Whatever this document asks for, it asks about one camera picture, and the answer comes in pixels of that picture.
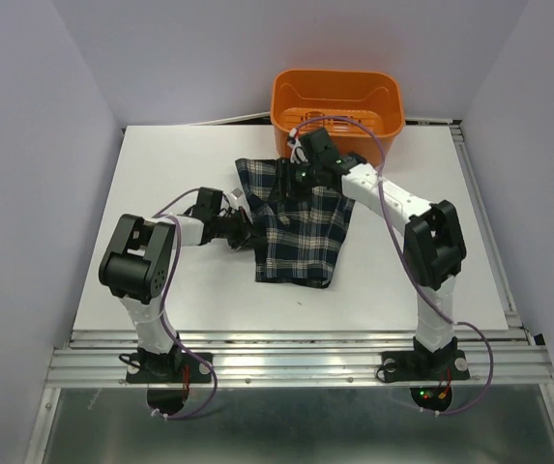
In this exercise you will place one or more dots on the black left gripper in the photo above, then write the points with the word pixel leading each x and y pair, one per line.
pixel 244 228

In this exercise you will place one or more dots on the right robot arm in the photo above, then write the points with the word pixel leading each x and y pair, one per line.
pixel 427 236

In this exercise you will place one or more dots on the aluminium table frame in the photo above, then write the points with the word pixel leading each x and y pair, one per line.
pixel 313 397

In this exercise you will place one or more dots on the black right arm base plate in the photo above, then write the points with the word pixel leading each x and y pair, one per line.
pixel 410 366

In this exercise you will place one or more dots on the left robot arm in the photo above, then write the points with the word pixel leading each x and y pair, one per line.
pixel 142 256

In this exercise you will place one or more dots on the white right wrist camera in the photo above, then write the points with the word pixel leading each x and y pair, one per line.
pixel 297 154

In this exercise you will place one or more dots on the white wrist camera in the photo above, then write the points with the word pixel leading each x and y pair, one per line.
pixel 236 196
pixel 297 154

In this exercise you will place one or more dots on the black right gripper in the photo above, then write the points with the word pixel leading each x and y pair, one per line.
pixel 290 186

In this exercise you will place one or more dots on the navy plaid pleated skirt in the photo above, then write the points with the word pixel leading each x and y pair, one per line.
pixel 303 238

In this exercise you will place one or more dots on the orange plastic basket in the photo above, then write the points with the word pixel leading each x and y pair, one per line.
pixel 362 111

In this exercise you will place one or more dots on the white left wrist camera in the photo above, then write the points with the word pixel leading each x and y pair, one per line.
pixel 236 196

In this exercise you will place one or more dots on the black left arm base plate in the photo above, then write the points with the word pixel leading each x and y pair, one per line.
pixel 175 368

